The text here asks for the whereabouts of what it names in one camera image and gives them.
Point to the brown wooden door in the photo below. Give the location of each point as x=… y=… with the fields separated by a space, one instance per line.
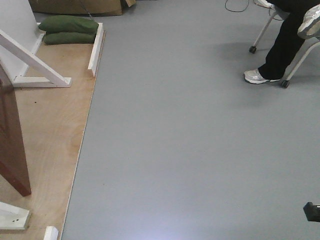
x=13 y=164

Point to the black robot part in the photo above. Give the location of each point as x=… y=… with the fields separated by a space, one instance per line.
x=312 y=212

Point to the plywood base platform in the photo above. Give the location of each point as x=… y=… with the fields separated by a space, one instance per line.
x=53 y=122

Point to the lower green sandbag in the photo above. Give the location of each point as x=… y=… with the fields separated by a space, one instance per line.
x=68 y=38

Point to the green sandbag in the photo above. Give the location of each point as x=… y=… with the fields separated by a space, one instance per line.
x=68 y=38
x=68 y=23

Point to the cardboard box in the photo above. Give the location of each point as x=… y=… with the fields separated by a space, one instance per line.
x=81 y=7

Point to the upper green sandbag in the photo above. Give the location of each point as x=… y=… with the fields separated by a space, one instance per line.
x=68 y=23

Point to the white horizontal foot beam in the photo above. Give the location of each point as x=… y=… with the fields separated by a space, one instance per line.
x=39 y=82

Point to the person black trouser leg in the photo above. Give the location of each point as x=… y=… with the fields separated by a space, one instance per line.
x=287 y=43

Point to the grey rolling chair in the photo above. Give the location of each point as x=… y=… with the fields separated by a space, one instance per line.
x=302 y=22

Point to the white diagonal brace beam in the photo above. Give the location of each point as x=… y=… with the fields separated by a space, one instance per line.
x=30 y=59

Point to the raised white sneaker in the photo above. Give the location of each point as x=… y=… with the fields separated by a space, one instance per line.
x=310 y=26

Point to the white rail by sandbags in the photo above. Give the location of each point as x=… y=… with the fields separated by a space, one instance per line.
x=96 y=50

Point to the white panel wall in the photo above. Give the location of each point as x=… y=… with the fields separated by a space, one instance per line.
x=18 y=21

